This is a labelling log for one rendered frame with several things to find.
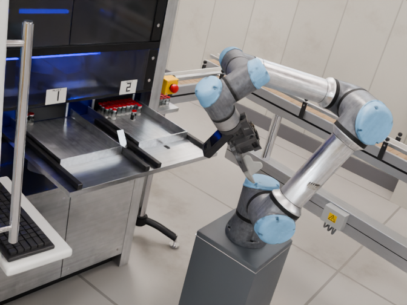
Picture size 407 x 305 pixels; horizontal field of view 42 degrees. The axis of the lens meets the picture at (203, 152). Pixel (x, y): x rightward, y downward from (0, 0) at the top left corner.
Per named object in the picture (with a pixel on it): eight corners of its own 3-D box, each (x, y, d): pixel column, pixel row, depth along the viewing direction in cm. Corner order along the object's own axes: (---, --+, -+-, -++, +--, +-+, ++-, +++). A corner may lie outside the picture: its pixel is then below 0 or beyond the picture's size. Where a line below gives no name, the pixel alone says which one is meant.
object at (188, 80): (143, 111, 247) (148, 78, 241) (122, 97, 256) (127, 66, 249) (237, 94, 296) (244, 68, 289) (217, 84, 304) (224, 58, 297)
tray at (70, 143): (10, 126, 199) (11, 117, 197) (70, 116, 217) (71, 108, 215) (59, 168, 179) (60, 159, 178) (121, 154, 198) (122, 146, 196)
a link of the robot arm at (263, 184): (264, 203, 187) (274, 169, 181) (276, 225, 176) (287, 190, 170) (232, 200, 184) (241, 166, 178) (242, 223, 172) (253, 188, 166)
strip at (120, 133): (114, 144, 204) (116, 130, 201) (120, 143, 206) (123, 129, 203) (137, 161, 196) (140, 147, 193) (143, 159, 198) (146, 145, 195)
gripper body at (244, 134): (263, 150, 153) (247, 124, 145) (235, 161, 155) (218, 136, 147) (258, 132, 158) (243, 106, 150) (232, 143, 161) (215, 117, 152)
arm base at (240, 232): (275, 237, 187) (283, 214, 182) (252, 254, 175) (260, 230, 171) (240, 216, 194) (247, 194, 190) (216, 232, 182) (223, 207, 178)
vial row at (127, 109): (102, 117, 222) (103, 106, 220) (135, 111, 235) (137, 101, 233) (105, 118, 221) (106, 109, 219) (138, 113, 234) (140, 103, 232)
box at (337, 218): (319, 219, 272) (324, 204, 268) (324, 216, 275) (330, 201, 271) (339, 231, 265) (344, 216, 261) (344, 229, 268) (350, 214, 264)
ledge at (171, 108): (138, 103, 250) (138, 98, 249) (158, 100, 259) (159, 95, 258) (157, 115, 242) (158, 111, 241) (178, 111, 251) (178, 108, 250)
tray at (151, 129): (86, 114, 222) (88, 106, 221) (135, 106, 241) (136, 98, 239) (137, 150, 203) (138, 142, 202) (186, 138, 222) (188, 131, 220)
